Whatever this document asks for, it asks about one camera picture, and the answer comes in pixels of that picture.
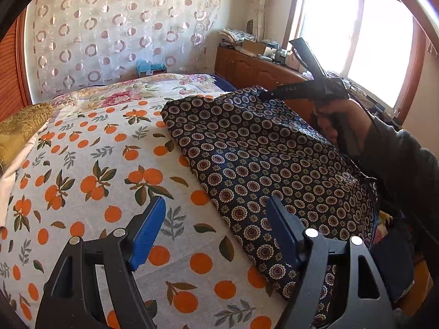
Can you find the person's right forearm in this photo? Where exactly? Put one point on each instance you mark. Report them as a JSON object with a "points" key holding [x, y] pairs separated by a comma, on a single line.
{"points": [[401, 157]]}

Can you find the wooden headboard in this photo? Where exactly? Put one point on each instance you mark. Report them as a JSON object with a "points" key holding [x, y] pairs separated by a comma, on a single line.
{"points": [[12, 75]]}

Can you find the dark cloth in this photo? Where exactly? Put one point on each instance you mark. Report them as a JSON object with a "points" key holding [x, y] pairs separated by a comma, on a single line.
{"points": [[394, 264]]}

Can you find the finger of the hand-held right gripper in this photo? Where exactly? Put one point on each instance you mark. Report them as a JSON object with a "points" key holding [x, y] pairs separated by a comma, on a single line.
{"points": [[303, 53], [288, 92]]}

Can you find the gold embroidered pillow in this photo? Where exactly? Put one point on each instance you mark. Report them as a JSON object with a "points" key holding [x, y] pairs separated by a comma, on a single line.
{"points": [[20, 123]]}

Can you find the floral blanket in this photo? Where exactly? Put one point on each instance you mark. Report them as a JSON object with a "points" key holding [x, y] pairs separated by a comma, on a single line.
{"points": [[137, 90]]}

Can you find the sheer circle pattern curtain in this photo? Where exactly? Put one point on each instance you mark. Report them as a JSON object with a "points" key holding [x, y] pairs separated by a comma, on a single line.
{"points": [[120, 24]]}

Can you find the beige window curtain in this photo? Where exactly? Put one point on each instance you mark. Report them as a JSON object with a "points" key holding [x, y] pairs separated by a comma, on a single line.
{"points": [[261, 0]]}

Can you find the cardboard box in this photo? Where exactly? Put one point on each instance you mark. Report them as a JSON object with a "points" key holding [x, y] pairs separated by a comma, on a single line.
{"points": [[253, 46]]}

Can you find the teal toy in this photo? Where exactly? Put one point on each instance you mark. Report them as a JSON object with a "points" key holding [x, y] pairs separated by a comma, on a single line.
{"points": [[149, 67]]}

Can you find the wooden cabinet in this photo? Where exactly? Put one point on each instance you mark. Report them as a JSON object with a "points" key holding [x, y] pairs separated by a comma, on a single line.
{"points": [[247, 72]]}

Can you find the orange fruit print sheet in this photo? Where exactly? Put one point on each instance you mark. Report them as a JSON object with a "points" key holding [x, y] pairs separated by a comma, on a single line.
{"points": [[103, 164]]}

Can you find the person's right hand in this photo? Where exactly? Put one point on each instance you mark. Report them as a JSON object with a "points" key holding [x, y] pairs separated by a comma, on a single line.
{"points": [[358, 116]]}

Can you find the navy medallion print shirt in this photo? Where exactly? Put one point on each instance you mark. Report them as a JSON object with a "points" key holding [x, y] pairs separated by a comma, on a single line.
{"points": [[257, 157]]}

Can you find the window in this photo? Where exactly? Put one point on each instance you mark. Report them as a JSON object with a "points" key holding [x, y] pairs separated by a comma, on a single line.
{"points": [[353, 24]]}

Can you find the navy blue blanket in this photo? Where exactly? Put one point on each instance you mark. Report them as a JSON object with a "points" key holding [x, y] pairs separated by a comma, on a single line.
{"points": [[224, 84]]}

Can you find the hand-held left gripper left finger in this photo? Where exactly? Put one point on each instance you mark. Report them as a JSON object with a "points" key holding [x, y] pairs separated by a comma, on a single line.
{"points": [[147, 233]]}

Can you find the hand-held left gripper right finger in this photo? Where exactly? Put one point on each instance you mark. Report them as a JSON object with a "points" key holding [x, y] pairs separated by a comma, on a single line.
{"points": [[283, 233]]}

